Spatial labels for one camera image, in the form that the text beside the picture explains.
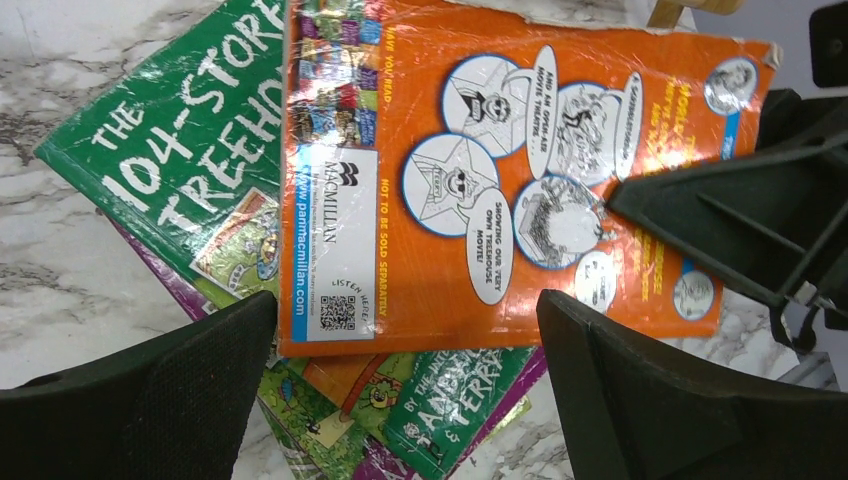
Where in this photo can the orange treehouse book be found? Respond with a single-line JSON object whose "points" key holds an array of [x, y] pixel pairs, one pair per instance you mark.
{"points": [[444, 164]]}

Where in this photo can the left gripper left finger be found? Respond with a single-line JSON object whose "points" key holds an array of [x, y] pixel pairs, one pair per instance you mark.
{"points": [[172, 407]]}

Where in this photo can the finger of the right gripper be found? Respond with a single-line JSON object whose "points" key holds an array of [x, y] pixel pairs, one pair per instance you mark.
{"points": [[808, 104], [771, 225]]}

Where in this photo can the green treehouse book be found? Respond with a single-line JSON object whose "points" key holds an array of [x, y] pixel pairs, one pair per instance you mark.
{"points": [[184, 154]]}

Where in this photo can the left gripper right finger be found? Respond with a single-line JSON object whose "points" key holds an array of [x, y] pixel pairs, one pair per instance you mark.
{"points": [[633, 407]]}

